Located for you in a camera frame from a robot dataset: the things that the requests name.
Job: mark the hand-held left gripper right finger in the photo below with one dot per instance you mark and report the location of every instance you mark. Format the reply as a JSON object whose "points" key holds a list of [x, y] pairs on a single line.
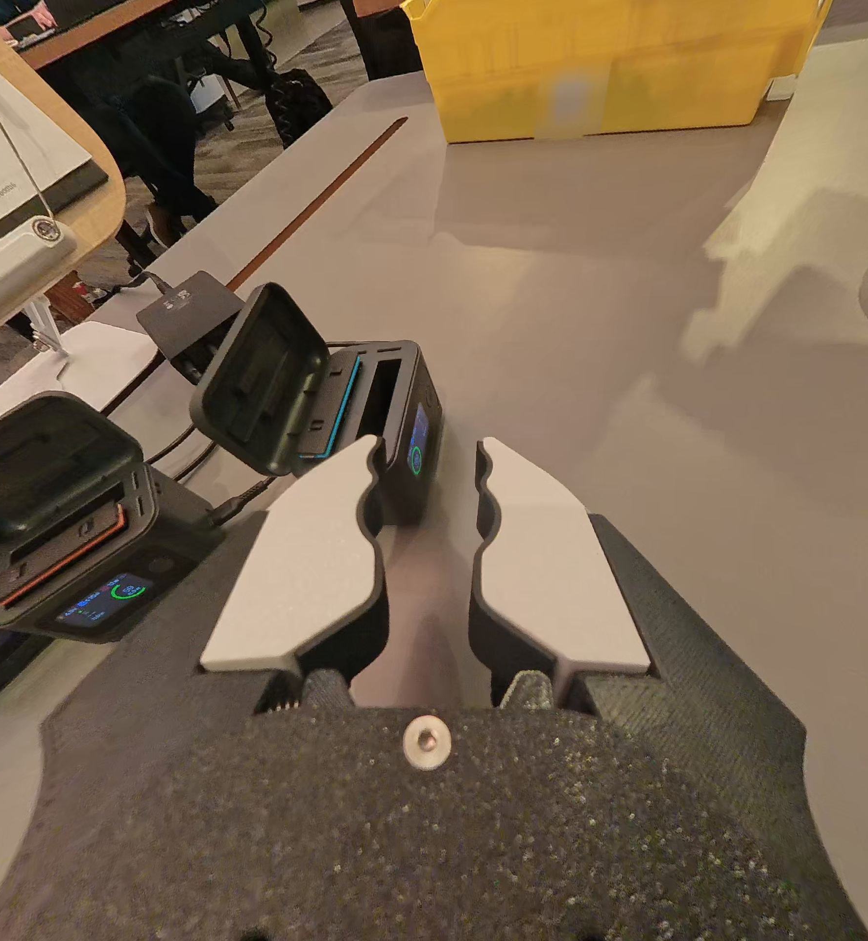
{"points": [[559, 581]]}

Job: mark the white stand base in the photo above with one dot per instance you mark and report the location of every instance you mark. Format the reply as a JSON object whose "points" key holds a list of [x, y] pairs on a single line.
{"points": [[52, 385]]}

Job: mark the red-edged black battery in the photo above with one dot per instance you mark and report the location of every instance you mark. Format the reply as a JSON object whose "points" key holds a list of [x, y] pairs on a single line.
{"points": [[60, 562]]}

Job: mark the blue-edged black battery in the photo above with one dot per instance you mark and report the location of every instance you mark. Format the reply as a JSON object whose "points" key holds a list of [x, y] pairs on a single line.
{"points": [[334, 419]]}

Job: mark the black backpack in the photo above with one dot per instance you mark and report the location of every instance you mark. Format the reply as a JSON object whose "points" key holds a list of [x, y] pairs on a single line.
{"points": [[299, 106]]}

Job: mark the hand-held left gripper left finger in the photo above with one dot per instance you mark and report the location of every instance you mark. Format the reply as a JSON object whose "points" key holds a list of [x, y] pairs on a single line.
{"points": [[302, 581]]}

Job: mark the black usb hub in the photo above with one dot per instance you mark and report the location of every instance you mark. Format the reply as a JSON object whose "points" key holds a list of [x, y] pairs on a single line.
{"points": [[184, 312]]}

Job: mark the instruction board on stand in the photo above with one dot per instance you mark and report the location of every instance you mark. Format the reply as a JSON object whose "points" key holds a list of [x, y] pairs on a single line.
{"points": [[15, 162]]}

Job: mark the wooden sign board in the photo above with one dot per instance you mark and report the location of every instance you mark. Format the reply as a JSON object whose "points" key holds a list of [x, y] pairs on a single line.
{"points": [[104, 147]]}

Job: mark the yellow plastic bin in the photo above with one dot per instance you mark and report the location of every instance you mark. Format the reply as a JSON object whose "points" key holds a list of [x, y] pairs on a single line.
{"points": [[669, 59]]}

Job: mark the black office chair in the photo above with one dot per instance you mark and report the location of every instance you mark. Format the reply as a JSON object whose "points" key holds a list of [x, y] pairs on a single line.
{"points": [[383, 37]]}

